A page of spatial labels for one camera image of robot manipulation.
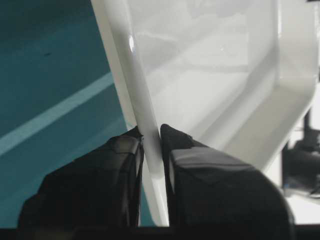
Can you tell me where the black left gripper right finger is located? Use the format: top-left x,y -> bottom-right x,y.
160,124 -> 295,240

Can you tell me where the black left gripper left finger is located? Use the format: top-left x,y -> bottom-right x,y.
17,127 -> 144,240

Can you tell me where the white plastic case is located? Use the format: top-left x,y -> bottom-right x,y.
91,0 -> 320,226

